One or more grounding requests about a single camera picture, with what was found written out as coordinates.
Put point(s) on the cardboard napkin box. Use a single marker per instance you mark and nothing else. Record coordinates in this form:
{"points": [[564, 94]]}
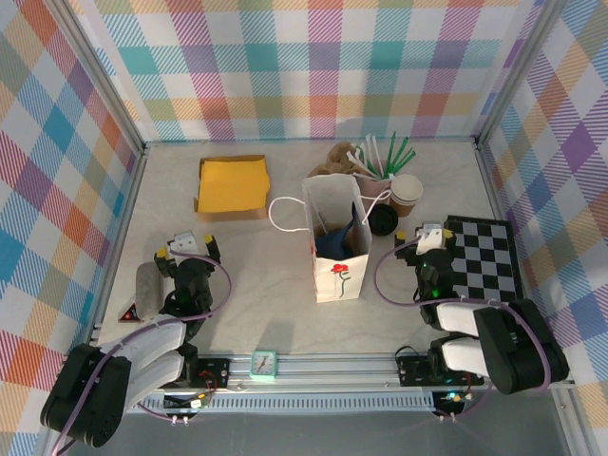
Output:
{"points": [[233, 216]]}

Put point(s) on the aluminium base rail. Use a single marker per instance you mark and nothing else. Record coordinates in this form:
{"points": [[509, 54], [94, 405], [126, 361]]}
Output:
{"points": [[332, 366]]}

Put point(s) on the green wrapped straw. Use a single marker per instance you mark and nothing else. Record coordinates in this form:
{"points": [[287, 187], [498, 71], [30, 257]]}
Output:
{"points": [[393, 145], [407, 159], [403, 152]]}

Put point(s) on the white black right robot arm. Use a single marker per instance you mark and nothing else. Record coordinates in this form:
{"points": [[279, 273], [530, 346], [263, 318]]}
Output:
{"points": [[456, 318]]}

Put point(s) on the small teal clock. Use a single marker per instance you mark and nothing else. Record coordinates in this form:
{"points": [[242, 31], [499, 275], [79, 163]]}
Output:
{"points": [[263, 364]]}

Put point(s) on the aluminium frame bar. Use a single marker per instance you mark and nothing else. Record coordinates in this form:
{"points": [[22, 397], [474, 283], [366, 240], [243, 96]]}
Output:
{"points": [[124, 223], [492, 190]]}

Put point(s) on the small circuit board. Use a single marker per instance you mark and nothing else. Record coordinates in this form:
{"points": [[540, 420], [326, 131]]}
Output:
{"points": [[185, 403], [451, 398]]}

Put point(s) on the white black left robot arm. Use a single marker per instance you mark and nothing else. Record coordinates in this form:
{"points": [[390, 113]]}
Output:
{"points": [[157, 342]]}

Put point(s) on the blue napkin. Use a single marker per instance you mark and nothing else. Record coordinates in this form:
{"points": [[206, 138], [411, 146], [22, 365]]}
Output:
{"points": [[339, 244]]}

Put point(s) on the aluminium frame post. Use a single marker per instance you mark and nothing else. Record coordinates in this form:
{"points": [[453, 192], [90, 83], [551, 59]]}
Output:
{"points": [[105, 81], [515, 71]]}

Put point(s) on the black grey chessboard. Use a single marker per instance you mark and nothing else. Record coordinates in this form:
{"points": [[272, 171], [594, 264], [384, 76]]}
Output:
{"points": [[484, 256]]}

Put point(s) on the white flower paper bag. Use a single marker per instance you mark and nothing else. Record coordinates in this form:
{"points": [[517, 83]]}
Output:
{"points": [[339, 280]]}

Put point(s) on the stack of black lids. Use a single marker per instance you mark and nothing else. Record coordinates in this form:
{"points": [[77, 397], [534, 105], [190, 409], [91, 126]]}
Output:
{"points": [[384, 221]]}

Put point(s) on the pink straw holder cup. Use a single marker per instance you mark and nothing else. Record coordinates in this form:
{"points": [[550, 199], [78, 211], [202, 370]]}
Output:
{"points": [[373, 187]]}

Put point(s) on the yellow napkin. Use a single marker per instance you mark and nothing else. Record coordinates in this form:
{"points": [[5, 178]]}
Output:
{"points": [[233, 185]]}

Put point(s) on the white printed straw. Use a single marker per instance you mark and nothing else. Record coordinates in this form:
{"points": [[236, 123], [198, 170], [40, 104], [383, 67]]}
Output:
{"points": [[323, 223]]}

